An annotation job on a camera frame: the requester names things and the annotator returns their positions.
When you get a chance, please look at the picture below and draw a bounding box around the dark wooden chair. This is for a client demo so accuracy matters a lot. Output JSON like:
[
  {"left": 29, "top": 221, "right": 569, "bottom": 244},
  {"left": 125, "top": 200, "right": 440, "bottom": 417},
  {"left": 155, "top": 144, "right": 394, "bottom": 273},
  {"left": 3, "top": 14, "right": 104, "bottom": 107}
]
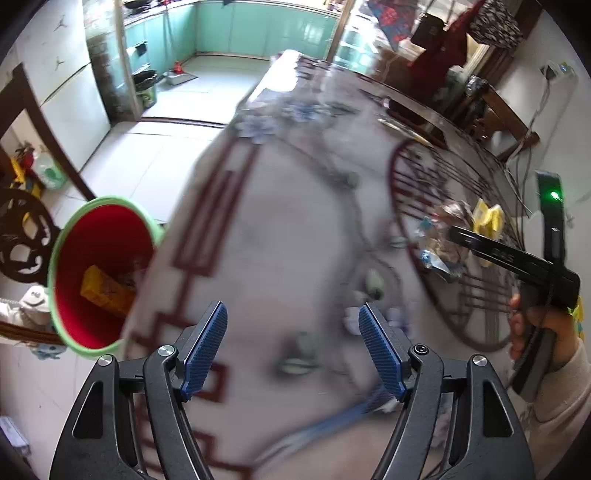
[{"left": 450, "top": 65, "right": 540, "bottom": 160}]

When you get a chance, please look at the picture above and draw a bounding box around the yellow toy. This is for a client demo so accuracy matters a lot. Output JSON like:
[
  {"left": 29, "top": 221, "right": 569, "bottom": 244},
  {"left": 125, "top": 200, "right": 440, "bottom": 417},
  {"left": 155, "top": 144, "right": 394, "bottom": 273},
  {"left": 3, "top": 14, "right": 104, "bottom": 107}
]
[{"left": 9, "top": 145, "right": 38, "bottom": 190}]

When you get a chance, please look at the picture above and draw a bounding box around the person's right forearm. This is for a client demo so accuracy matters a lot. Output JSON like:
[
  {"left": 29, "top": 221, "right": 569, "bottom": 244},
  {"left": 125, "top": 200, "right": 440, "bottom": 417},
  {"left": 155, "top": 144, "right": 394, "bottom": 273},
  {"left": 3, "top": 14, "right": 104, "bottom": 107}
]
[{"left": 508, "top": 342, "right": 591, "bottom": 480}]

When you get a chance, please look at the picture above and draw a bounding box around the red bin with green rim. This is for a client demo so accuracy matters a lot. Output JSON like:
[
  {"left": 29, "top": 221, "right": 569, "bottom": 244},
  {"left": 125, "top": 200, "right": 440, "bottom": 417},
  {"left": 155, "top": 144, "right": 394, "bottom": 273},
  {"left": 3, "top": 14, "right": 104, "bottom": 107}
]
[{"left": 47, "top": 196, "right": 166, "bottom": 361}]

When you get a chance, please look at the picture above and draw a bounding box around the yellow and white carton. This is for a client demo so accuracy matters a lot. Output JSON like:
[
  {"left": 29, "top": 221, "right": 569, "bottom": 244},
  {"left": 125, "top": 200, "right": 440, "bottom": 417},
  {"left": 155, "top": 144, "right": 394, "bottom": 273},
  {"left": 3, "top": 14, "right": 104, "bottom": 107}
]
[{"left": 471, "top": 198, "right": 505, "bottom": 268}]

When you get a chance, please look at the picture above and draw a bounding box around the white refrigerator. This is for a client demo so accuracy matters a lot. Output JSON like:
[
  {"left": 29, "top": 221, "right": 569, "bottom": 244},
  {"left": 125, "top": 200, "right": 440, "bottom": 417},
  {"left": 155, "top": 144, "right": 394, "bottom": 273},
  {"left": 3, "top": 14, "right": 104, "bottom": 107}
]
[{"left": 9, "top": 0, "right": 112, "bottom": 171}]

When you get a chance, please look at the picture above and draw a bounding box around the dark red garment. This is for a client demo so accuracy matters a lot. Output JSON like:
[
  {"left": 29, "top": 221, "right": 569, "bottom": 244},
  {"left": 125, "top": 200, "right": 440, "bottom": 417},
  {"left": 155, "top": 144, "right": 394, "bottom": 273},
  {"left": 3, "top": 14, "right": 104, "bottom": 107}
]
[{"left": 409, "top": 9, "right": 469, "bottom": 84}]

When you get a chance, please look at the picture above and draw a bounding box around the metal dustpan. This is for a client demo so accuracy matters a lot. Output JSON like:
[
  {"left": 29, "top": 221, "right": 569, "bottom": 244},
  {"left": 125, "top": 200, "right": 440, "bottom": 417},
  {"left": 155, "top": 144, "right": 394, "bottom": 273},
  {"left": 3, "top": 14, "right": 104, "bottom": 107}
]
[{"left": 163, "top": 60, "right": 197, "bottom": 86}]

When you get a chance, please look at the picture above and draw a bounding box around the yellow drink carton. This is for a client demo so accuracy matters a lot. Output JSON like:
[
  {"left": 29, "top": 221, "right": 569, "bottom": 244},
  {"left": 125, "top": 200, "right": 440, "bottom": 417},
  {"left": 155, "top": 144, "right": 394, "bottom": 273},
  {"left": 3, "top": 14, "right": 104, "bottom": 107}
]
[{"left": 79, "top": 265, "right": 139, "bottom": 317}]

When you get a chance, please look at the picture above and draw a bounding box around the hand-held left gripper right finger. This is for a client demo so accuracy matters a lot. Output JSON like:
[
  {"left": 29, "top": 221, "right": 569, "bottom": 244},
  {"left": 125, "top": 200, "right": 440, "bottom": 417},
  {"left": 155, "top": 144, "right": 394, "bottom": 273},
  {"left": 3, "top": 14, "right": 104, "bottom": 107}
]
[{"left": 358, "top": 302, "right": 536, "bottom": 480}]

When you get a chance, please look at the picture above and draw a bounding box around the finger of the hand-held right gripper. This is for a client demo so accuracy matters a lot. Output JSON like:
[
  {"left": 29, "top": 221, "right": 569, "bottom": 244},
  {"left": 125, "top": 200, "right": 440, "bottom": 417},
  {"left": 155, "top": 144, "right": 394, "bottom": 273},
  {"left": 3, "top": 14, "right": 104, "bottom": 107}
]
[{"left": 447, "top": 225, "right": 552, "bottom": 280}]

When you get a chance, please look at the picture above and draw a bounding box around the crumpled silver wrapper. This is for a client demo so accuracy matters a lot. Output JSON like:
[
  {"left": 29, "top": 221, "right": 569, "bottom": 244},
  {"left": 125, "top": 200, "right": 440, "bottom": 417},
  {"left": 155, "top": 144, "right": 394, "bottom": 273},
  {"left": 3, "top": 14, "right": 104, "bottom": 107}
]
[{"left": 441, "top": 200, "right": 474, "bottom": 228}]

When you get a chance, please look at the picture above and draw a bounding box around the yellow tipped pen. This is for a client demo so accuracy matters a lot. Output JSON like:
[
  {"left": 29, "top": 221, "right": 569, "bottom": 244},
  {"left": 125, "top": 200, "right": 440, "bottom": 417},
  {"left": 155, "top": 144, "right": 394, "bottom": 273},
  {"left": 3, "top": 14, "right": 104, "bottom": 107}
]
[{"left": 378, "top": 117, "right": 432, "bottom": 145}]

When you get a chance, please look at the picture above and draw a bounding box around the green kitchen waste bin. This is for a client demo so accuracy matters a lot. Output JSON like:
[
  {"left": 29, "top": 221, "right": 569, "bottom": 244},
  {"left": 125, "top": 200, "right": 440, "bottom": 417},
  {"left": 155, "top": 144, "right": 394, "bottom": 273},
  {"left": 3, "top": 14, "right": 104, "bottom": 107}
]
[{"left": 133, "top": 69, "right": 160, "bottom": 109}]

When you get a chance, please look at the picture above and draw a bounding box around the person's right hand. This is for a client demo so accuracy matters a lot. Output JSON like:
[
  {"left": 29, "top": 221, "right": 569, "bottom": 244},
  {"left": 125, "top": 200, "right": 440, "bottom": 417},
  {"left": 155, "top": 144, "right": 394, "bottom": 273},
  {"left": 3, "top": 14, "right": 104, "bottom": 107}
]
[{"left": 509, "top": 293, "right": 581, "bottom": 370}]

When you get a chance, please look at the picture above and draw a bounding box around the blue wrapper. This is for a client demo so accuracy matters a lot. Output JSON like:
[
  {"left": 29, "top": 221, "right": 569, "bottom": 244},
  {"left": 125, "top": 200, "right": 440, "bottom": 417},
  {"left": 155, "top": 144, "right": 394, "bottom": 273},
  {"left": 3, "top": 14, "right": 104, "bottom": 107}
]
[{"left": 259, "top": 392, "right": 389, "bottom": 462}]

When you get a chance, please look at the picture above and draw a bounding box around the black patterned bag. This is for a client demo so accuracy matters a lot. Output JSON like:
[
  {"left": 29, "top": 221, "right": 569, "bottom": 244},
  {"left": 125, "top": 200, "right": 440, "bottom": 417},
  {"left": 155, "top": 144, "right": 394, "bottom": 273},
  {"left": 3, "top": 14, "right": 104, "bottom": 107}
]
[{"left": 468, "top": 0, "right": 520, "bottom": 49}]

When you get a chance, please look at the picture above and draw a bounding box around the carved wooden chair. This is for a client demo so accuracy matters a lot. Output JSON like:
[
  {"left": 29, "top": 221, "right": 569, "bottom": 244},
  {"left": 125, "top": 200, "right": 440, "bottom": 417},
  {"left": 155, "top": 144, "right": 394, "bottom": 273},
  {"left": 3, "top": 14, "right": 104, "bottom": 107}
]
[{"left": 0, "top": 64, "right": 98, "bottom": 347}]

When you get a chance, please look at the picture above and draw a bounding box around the black cable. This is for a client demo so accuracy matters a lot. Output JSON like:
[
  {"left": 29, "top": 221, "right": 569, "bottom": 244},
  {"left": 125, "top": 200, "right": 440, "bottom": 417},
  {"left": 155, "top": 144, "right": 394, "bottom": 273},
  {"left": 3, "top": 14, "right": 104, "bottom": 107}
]
[{"left": 505, "top": 78, "right": 555, "bottom": 217}]

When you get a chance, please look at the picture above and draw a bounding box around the white cloth item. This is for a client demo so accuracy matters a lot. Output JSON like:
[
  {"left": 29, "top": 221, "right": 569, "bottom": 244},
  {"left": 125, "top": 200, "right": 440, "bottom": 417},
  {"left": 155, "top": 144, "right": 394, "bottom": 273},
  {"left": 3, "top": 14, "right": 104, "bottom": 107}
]
[{"left": 0, "top": 284, "right": 54, "bottom": 328}]

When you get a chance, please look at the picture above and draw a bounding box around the small black bag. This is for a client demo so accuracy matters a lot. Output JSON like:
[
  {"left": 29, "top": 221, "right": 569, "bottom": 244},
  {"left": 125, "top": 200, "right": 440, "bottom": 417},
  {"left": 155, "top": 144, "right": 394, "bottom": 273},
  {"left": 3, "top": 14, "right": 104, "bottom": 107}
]
[{"left": 411, "top": 11, "right": 446, "bottom": 47}]

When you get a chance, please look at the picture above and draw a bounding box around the pale green plastic container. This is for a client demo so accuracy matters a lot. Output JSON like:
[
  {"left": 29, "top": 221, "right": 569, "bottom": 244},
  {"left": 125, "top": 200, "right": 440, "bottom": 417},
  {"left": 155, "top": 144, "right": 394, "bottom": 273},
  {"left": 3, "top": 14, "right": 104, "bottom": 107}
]
[{"left": 34, "top": 148, "right": 70, "bottom": 190}]

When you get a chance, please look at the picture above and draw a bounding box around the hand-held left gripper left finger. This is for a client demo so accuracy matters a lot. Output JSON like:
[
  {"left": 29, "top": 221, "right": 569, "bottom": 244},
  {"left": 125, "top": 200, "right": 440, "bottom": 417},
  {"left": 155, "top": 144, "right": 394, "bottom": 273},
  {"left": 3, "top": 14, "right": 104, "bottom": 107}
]
[{"left": 48, "top": 301, "right": 229, "bottom": 480}]

